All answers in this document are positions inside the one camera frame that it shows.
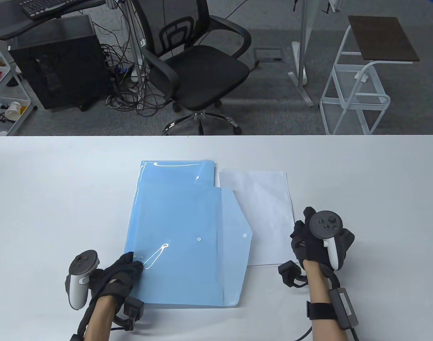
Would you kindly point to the person's left hand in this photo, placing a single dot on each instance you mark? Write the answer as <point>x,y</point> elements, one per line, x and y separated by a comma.
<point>120,280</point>

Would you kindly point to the person's right hand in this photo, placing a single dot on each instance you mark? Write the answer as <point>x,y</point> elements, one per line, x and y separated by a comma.
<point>305,245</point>

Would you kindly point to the person's right forearm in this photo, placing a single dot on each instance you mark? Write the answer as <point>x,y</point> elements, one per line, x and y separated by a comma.
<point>319,291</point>

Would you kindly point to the person's left forearm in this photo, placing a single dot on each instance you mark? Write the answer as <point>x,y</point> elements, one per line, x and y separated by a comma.
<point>99,319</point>

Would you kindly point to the grey and white controller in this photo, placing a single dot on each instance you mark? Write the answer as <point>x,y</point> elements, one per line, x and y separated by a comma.
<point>82,263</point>
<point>326,222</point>

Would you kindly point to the black rectangular sensor box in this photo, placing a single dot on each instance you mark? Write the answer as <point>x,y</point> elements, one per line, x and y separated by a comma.
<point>75,337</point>
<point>344,309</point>

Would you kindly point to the white metal desk leg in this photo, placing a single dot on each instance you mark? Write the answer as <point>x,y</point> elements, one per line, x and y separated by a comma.
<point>135,42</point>
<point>301,53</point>

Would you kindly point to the grey floor outlet box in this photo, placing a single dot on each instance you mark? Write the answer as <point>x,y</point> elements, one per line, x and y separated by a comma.
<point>268,55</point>

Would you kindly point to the black mesh office chair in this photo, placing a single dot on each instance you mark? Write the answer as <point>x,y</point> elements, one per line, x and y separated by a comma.
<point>206,71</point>

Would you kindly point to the white paper cup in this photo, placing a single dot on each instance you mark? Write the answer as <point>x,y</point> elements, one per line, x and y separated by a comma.
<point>13,109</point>

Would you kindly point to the black computer tower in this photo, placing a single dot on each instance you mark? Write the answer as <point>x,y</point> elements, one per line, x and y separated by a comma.
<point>60,71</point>

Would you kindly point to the white side table brown top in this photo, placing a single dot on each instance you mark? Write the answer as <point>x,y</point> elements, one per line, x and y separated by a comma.
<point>381,37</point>

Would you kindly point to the black keyboard desk tray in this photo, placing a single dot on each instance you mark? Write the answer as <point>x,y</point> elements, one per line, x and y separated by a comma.
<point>10,28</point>

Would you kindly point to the black keyboard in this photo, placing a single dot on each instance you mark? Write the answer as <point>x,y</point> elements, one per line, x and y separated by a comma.
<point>49,6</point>

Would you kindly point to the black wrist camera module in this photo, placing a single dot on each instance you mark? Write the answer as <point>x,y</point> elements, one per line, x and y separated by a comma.
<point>289,271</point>
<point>133,312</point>

